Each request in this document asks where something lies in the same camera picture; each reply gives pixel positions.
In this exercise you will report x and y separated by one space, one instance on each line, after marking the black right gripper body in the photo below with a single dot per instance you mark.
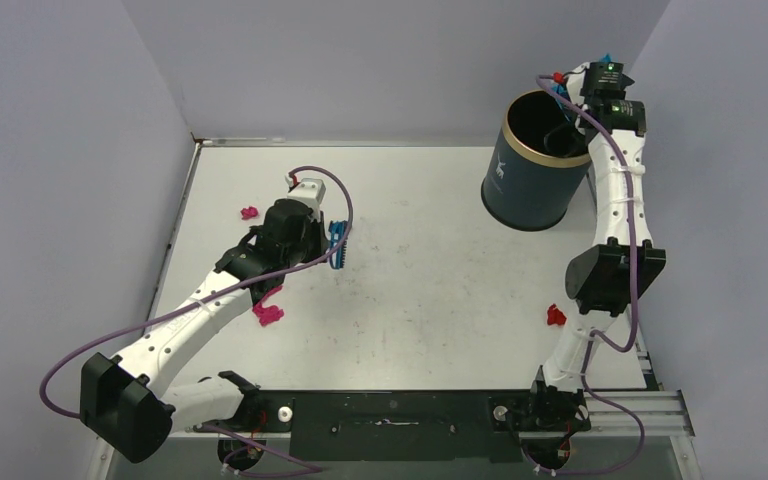
557 137

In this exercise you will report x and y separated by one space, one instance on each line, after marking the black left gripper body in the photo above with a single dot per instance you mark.
312 247

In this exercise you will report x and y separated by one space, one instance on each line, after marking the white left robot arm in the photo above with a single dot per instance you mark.
129 400

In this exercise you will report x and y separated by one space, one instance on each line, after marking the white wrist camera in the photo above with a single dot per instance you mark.
307 191
569 84

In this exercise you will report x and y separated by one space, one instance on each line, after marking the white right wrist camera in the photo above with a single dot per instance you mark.
569 84

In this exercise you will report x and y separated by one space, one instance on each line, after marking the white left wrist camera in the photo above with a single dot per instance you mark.
307 191

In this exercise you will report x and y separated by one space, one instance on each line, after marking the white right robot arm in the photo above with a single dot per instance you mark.
607 280

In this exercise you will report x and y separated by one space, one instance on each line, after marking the small pink paper scrap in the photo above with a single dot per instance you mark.
249 213

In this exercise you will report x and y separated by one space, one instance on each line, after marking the dark blue gold-rimmed bin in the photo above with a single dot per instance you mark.
538 163

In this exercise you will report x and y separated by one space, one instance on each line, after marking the aluminium rail frame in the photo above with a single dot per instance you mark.
662 413

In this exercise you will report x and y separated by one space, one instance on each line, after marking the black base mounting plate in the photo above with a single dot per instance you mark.
442 425

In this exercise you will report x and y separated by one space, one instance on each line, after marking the large pink paper scrap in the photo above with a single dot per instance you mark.
268 314

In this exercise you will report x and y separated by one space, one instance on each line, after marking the red paper scrap right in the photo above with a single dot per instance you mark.
555 316

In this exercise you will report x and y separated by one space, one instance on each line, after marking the blue hand brush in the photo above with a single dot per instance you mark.
337 232

